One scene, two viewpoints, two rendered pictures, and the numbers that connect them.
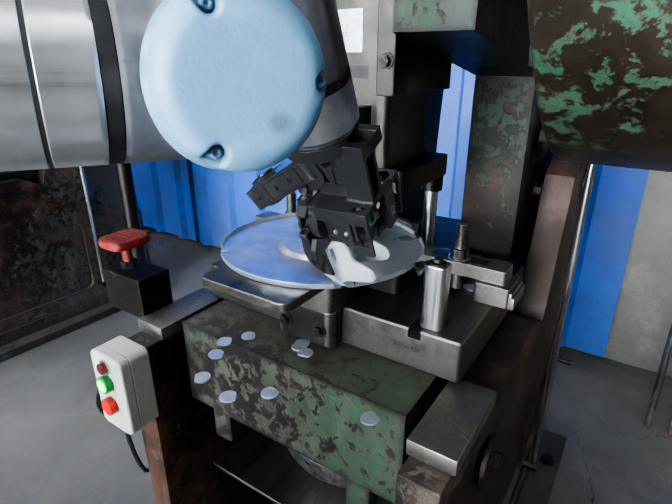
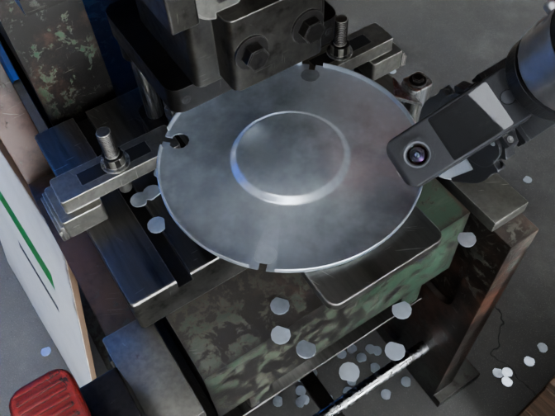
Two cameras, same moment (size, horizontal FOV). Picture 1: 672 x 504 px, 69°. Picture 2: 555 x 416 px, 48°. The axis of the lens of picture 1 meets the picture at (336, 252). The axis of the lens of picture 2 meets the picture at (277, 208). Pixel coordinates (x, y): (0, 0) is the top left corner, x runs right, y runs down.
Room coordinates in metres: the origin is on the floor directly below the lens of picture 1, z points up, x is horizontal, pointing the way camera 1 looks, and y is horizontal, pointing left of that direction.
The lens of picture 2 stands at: (0.48, 0.41, 1.31)
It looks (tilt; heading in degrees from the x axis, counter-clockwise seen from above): 55 degrees down; 297
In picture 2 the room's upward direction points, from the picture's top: 4 degrees counter-clockwise
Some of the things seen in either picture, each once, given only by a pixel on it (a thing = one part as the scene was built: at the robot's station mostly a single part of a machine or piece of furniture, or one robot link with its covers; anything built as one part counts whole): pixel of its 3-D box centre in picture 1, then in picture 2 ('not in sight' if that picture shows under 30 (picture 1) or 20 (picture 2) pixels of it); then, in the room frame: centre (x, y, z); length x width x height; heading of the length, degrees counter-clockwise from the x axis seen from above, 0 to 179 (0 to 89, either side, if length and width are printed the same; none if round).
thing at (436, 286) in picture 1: (435, 292); (412, 106); (0.56, -0.13, 0.75); 0.03 x 0.03 x 0.10; 56
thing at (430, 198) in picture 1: (430, 206); not in sight; (0.77, -0.15, 0.81); 0.02 x 0.02 x 0.14
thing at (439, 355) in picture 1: (366, 280); (239, 145); (0.76, -0.05, 0.68); 0.45 x 0.30 x 0.06; 56
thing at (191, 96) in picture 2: (370, 172); (221, 31); (0.77, -0.05, 0.86); 0.20 x 0.16 x 0.05; 56
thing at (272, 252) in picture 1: (323, 242); (290, 154); (0.66, 0.02, 0.78); 0.29 x 0.29 x 0.01
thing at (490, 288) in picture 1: (465, 257); (344, 48); (0.67, -0.19, 0.76); 0.17 x 0.06 x 0.10; 56
